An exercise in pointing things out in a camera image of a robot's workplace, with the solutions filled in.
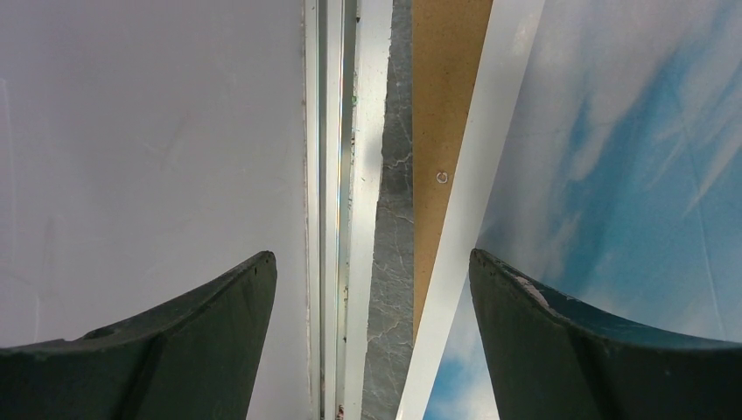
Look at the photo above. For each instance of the building photo print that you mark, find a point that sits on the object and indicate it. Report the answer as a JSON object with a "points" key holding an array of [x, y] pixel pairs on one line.
{"points": [[602, 157]]}

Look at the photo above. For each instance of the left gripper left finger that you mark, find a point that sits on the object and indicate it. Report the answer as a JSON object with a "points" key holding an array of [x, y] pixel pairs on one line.
{"points": [[195, 356]]}

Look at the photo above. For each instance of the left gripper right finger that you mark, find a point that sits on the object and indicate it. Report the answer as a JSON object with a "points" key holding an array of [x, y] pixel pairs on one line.
{"points": [[552, 356]]}

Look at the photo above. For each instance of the brown cardboard backing board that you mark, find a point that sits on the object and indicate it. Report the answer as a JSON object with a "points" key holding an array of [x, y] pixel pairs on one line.
{"points": [[447, 41]]}

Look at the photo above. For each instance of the aluminium rail frame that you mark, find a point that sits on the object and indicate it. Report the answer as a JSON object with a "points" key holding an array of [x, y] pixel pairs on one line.
{"points": [[346, 58]]}

